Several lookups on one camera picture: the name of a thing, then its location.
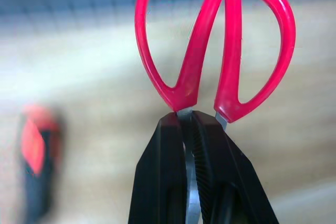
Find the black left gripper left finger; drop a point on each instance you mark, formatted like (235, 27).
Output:
(160, 171)

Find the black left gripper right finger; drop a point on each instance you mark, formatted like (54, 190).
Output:
(225, 171)

